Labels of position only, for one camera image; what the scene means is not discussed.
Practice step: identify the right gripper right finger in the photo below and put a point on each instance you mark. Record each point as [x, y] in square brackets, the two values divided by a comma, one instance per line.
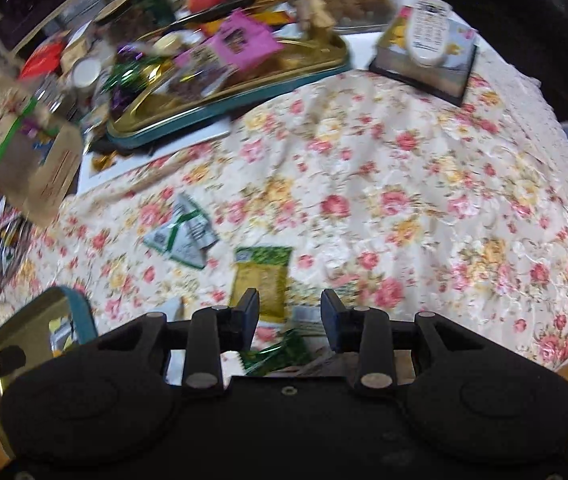
[335, 320]

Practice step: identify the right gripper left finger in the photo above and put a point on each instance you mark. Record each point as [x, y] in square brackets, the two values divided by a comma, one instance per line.
[244, 320]

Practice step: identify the silver yellow-green snack packet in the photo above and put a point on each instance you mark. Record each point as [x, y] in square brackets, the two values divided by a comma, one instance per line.
[62, 335]

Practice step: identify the gold tin tray with snacks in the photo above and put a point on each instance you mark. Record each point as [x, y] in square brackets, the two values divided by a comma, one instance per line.
[159, 111]

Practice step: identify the green foil candy wrapper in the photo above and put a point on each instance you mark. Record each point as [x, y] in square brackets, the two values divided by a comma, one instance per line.
[290, 351]

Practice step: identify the yellow green snack packet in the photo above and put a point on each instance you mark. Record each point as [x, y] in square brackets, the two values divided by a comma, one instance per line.
[264, 268]

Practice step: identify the white green triangular packet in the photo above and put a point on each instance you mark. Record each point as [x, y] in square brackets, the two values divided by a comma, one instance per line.
[186, 237]

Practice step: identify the floral tablecloth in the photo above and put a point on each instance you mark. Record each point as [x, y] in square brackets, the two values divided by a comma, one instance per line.
[405, 201]

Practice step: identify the empty gold tin tray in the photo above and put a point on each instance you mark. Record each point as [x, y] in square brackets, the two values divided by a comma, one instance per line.
[29, 329]

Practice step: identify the yellow cartoon tissue box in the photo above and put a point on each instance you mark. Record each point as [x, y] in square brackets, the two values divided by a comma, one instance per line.
[448, 81]

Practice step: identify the pink snack bag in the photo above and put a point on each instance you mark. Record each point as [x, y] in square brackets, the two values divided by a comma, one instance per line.
[243, 42]

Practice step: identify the kraft paper cereal bag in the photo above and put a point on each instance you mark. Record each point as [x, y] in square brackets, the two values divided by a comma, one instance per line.
[40, 153]

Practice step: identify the white jar lid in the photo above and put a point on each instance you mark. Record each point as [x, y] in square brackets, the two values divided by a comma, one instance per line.
[85, 73]

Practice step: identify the white remote control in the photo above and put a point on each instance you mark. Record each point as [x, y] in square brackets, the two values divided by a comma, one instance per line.
[427, 32]

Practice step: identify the orange red snack bag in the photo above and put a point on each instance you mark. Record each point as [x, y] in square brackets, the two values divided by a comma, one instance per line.
[46, 59]

